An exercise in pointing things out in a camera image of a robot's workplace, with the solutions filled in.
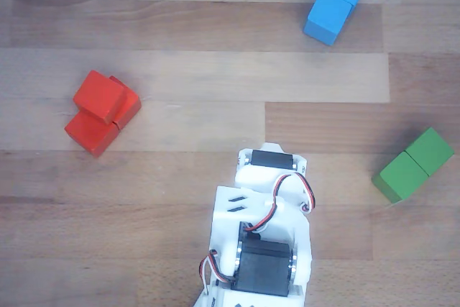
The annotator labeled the small red cube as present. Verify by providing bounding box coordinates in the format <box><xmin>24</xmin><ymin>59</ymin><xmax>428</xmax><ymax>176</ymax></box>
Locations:
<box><xmin>73</xmin><ymin>69</ymin><xmax>128</xmax><ymax>124</ymax></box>

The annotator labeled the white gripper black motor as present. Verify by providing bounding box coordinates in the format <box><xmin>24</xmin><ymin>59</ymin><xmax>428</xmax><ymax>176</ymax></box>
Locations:
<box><xmin>234</xmin><ymin>142</ymin><xmax>309</xmax><ymax>201</ymax></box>

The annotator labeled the long red block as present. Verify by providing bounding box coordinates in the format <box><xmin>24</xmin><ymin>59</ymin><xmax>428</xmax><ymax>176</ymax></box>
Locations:
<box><xmin>63</xmin><ymin>75</ymin><xmax>142</xmax><ymax>159</ymax></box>

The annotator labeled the red white wrist servo wire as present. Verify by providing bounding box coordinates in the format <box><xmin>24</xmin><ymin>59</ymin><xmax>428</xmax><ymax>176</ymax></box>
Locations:
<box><xmin>247</xmin><ymin>173</ymin><xmax>318</xmax><ymax>233</ymax></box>

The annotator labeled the long blue block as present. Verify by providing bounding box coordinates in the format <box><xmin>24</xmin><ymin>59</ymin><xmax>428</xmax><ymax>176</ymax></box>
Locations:
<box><xmin>303</xmin><ymin>0</ymin><xmax>371</xmax><ymax>47</ymax></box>

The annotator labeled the long green block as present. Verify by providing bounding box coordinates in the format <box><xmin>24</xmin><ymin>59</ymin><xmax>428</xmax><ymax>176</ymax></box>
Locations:
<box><xmin>371</xmin><ymin>127</ymin><xmax>456</xmax><ymax>204</ymax></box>

